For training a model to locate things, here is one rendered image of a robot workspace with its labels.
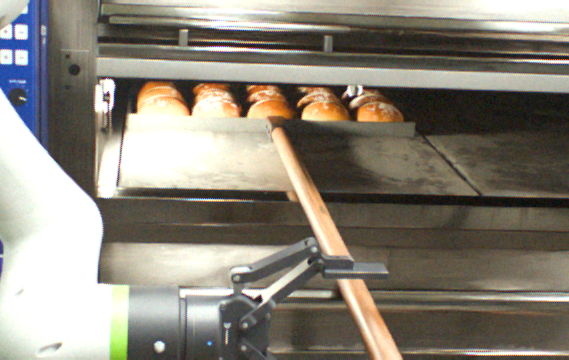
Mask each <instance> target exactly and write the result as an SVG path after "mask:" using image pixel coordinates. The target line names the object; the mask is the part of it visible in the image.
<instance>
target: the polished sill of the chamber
mask: <svg viewBox="0 0 569 360"><path fill-rule="evenodd" d="M318 193H319V195H320V197H321V199H322V201H323V203H324V205H325V207H326V209H327V211H328V213H329V215H330V217H331V219H332V221H333V223H334V225H335V226H342V227H388V228H435V229H482V230H529V231H569V198H561V197H521V196H481V195H441V194H401V193H361V192H321V191H318ZM96 206H97V208H98V210H99V212H100V215H101V218H102V221H109V222H156V223H202V224H249V225H295V226H311V225H310V223H309V220H308V218H307V216H306V214H305V211H304V209H303V207H302V205H301V202H300V200H299V198H298V196H297V193H296V191H281V190H242V189H202V188H162V187H122V186H98V187H97V193H96Z"/></svg>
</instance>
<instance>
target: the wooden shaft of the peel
mask: <svg viewBox="0 0 569 360"><path fill-rule="evenodd" d="M271 138H272V140H273V142H274V145H275V147H276V149H277V152H278V154H279V156H280V158H281V161H282V163H283V165H284V167H285V170H286V172H287V174H288V176H289V179H290V181H291V183H292V184H293V187H294V189H295V191H296V193H297V196H298V198H299V200H300V202H301V205H302V207H303V209H304V211H305V214H306V216H307V218H308V220H309V223H310V225H311V227H312V229H313V232H314V234H315V236H316V238H317V241H318V243H319V245H320V247H321V250H322V252H323V254H325V255H349V253H348V251H347V249H346V247H345V245H344V243H343V241H342V239H341V237H340V235H339V233H338V231H337V229H336V227H335V225H334V223H333V221H332V219H331V217H330V215H329V213H328V211H327V209H326V207H325V205H324V203H323V201H322V199H321V197H320V195H319V193H318V191H317V190H316V188H315V186H314V184H313V183H312V181H311V179H310V177H309V175H308V173H307V171H306V169H305V167H304V165H303V163H302V161H301V159H300V157H299V155H298V153H297V151H296V149H295V147H294V145H293V143H292V141H291V139H290V137H289V135H288V133H287V131H286V130H285V129H284V128H281V127H277V128H275V129H274V130H273V131H272V133H271ZM349 256H350V255H349ZM335 281H336V283H337V286H338V288H339V290H340V292H341V295H342V297H343V299H344V301H345V304H346V306H347V308H348V310H349V313H350V315H351V317H352V319H353V322H354V324H355V326H356V328H357V331H358V333H359V335H360V337H361V340H362V342H363V344H364V347H365V349H366V351H367V353H368V356H369V358H370V360H403V359H402V357H401V355H400V353H399V351H398V349H397V347H396V345H395V343H394V341H393V339H392V337H391V335H390V333H389V331H388V329H387V327H386V325H385V324H384V322H383V320H382V318H381V316H380V314H379V312H378V310H377V308H376V306H375V304H374V302H373V300H372V298H371V296H370V294H369V292H368V290H367V288H366V286H365V284H364V282H363V280H362V279H335Z"/></svg>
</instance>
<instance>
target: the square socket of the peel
mask: <svg viewBox="0 0 569 360"><path fill-rule="evenodd" d="M277 127H281V128H284V129H285V130H286V131H287V133H288V126H287V124H286V122H285V120H284V118H283V117H282V116H266V135H267V137H268V139H269V141H270V143H274V142H273V140H272V138H271V133H272V131H273V130H274V129H275V128H277Z"/></svg>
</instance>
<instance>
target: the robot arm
mask: <svg viewBox="0 0 569 360"><path fill-rule="evenodd" d="M29 1H30V0H0V30H1V29H3V28H4V27H6V26H7V25H9V24H10V23H11V22H12V21H14V20H15V19H16V18H17V17H18V16H19V15H20V14H21V12H22V11H23V10H24V9H25V7H26V6H27V4H28V3H29ZM102 236H103V224H102V218H101V215H100V212H99V210H98V208H97V206H96V204H95V203H94V201H93V200H92V199H91V198H90V197H89V196H88V195H87V194H86V193H85V192H84V191H83V190H82V189H81V188H80V187H79V186H78V185H77V184H76V183H75V182H74V181H73V180H72V179H71V178H70V177H69V176H68V175H67V174H66V173H65V172H64V171H63V170H62V168H61V167H60V166H59V165H58V164H57V163H56V162H55V161H54V159H53V158H52V157H51V156H50V155H49V154H48V152H47V151H46V150H45V149H44V148H43V146H42V145H41V144H40V143H39V141H38V140H37V139H36V137H35V136H34V135H33V134H32V132H31V131H30V130H29V128H28V127H27V126H25V124H24V123H23V121H22V120H21V119H20V117H19V116H18V114H17V113H16V112H15V110H14V109H13V107H12V106H11V104H10V103H9V101H8V100H7V98H6V97H5V95H4V94H3V92H2V91H1V89H0V240H1V241H2V243H3V264H2V273H1V277H0V360H180V359H184V360H277V359H276V358H275V357H274V356H272V355H271V354H270V353H269V351H268V350H267V347H269V337H268V331H269V328H270V316H269V312H270V311H271V310H273V309H274V308H275V306H276V305H277V304H278V303H279V302H280V301H282V300H283V299H284V298H286V297H287V296H288V295H290V294H291V293H292V292H294V291H295V290H296V289H298V288H299V287H300V286H302V285H303V284H304V283H306V282H307V281H308V280H310V279H311V278H312V277H314V276H315V275H316V274H318V273H319V272H320V273H321V275H322V278H325V279H388V271H387V269H386V268H385V266H384V264H383V263H354V260H353V258H352V257H351V256H349V255H325V254H322V253H321V252H320V248H319V245H318V243H317V241H316V239H315V238H314V237H308V238H306V239H304V240H302V241H300V242H297V243H295V244H293V245H291V246H288V247H286V248H284V249H282V250H280V251H277V252H275V253H273V254H271V255H268V256H266V257H265V258H263V259H260V260H258V261H256V262H254V263H252V264H244V265H234V266H232V267H231V268H230V275H231V279H232V284H233V292H231V293H229V294H224V295H222V294H186V296H185V299H181V290H180V287H179V286H177V285H105V284H97V272H98V262H99V254H100V248H101V242H102ZM304 259H306V260H304ZM302 260H304V261H303V262H302V263H300V264H299V265H298V266H296V267H295V268H294V269H292V270H291V271H290V272H288V273H287V274H286V275H284V276H283V277H282V278H280V279H279V280H278V281H276V282H275V283H274V284H272V285H271V286H270V287H269V288H267V289H264V290H263V291H262V292H260V293H259V294H258V295H256V296H255V297H254V298H252V297H251V296H250V295H248V294H247V293H245V292H244V289H245V288H247V287H250V286H251V285H252V282H255V281H258V280H261V279H263V278H265V277H267V276H269V275H271V274H273V273H276V272H278V271H280V270H282V269H284V268H287V267H289V266H291V265H293V264H296V263H298V262H300V261H302Z"/></svg>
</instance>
